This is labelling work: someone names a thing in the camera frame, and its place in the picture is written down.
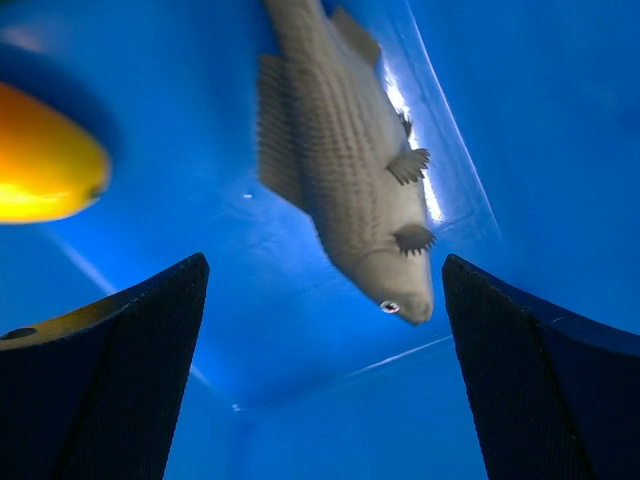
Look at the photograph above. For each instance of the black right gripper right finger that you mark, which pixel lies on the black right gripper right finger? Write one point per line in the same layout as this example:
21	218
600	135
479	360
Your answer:
553	394

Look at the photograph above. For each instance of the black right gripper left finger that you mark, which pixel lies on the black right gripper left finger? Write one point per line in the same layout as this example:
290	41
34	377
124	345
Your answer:
96	393

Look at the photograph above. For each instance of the yellow orange pepper toy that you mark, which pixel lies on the yellow orange pepper toy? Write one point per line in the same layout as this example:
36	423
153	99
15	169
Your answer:
52	168

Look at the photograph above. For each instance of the grey fish toy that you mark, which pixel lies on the grey fish toy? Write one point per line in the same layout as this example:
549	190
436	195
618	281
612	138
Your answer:
332	144

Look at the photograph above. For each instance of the blue plastic bin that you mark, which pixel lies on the blue plastic bin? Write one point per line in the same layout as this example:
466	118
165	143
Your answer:
530	110

